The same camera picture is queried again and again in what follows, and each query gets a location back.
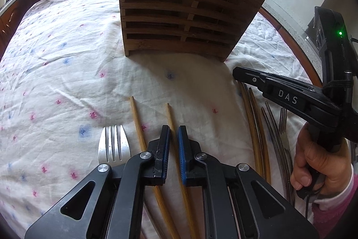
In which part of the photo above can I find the person's right hand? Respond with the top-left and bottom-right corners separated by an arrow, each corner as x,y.
290,125 -> 351,195

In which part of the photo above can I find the stainless steel fork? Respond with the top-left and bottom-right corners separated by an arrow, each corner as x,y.
279,108 -> 294,167
98,125 -> 131,166

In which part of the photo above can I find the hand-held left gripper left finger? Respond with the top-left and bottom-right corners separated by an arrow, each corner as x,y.
25,125 -> 171,239

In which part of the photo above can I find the person's right forearm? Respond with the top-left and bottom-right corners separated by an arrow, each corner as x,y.
308,177 -> 356,237

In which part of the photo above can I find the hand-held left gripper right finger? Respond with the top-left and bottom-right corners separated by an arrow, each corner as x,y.
177,125 -> 320,239

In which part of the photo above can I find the brown bamboo chopstick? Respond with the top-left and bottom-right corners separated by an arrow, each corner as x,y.
237,82 -> 266,182
248,87 -> 272,184

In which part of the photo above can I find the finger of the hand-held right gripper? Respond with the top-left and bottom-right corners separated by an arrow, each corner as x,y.
232,66 -> 323,114

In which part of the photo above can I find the white floral tablecloth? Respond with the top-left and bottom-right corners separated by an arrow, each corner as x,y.
0,0 -> 322,239

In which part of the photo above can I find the light wooden chopstick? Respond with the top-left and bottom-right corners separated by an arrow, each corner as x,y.
166,103 -> 201,239
129,96 -> 182,239

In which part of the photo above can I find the wooden utensil holder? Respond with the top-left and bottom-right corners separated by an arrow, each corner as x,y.
117,0 -> 273,64

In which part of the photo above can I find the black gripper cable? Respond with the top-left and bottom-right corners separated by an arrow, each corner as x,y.
304,190 -> 319,220

